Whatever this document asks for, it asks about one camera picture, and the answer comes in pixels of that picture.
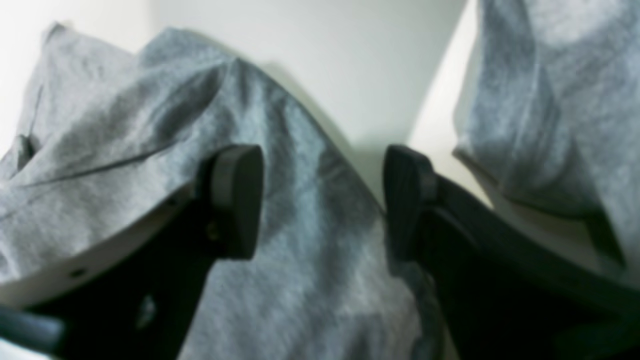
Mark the grey clothes pile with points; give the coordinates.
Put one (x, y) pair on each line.
(555, 119)

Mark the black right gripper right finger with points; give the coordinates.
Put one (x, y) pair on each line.
(503, 296)

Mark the grey t-shirt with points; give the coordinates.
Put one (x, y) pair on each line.
(106, 135)

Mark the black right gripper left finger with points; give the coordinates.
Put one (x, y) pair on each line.
(135, 295)

